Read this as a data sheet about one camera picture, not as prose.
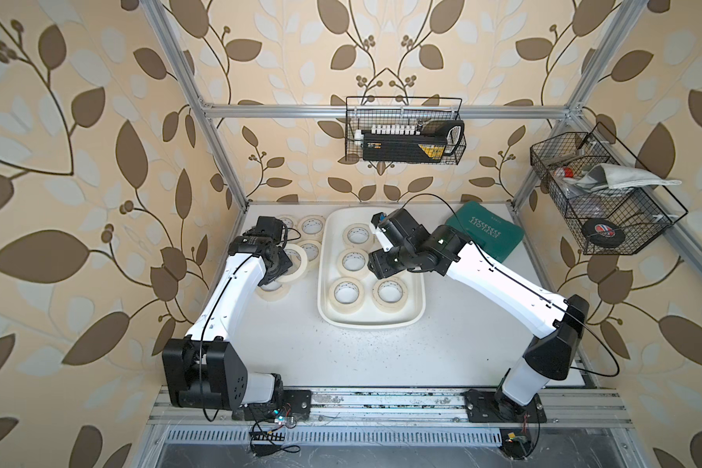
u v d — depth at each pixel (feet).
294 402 2.43
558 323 1.38
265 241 1.89
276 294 3.07
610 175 2.06
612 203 2.38
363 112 2.99
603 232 2.37
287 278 2.57
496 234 3.43
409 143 2.71
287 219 3.68
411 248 1.77
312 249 3.45
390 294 3.07
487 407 2.38
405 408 2.47
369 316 3.01
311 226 3.71
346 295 3.09
